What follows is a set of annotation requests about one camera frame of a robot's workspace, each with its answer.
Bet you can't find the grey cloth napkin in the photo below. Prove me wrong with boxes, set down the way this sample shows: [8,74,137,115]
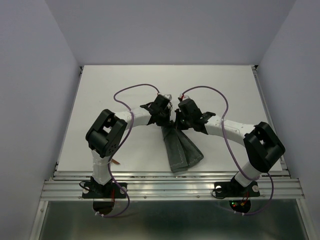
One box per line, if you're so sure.
[161,126,204,174]

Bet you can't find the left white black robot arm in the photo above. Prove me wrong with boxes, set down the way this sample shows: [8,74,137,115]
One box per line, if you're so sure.
[79,93,172,199]

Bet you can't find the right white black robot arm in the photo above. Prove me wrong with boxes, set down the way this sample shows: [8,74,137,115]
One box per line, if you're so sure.
[175,98,286,199]

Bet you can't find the copper knife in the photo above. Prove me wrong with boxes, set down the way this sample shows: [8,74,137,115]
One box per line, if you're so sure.
[111,159,120,166]

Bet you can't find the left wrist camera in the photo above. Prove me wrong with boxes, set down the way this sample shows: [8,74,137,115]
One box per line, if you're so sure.
[163,94,172,101]

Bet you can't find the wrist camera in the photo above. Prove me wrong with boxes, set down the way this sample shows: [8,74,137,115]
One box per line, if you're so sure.
[178,93,190,102]
[163,94,172,101]

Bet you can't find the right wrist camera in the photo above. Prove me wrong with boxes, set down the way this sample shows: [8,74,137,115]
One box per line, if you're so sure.
[178,93,190,102]

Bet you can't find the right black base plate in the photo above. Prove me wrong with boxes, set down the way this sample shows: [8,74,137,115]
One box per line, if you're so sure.
[211,176,260,200]

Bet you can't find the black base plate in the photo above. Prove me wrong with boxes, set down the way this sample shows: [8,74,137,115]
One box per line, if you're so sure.
[79,181,126,199]
[211,176,260,200]

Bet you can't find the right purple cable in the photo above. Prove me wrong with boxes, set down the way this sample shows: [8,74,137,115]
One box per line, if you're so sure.
[179,86,274,217]

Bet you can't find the purple cable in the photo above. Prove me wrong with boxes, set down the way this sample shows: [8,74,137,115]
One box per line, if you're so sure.
[94,83,161,218]
[179,86,274,217]

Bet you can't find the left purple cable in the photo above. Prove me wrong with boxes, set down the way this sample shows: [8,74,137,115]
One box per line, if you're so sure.
[94,83,161,218]

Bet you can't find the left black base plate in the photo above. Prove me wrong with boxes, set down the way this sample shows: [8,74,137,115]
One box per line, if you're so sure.
[79,181,126,199]

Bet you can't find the aluminium right side rail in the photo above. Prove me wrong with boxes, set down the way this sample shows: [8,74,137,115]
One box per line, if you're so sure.
[250,65,291,178]

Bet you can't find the aluminium rail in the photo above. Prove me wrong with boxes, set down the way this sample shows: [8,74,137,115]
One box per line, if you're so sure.
[250,65,291,178]
[40,170,305,202]

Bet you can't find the aluminium front rail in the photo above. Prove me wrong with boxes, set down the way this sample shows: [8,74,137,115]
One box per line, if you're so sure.
[40,170,305,202]

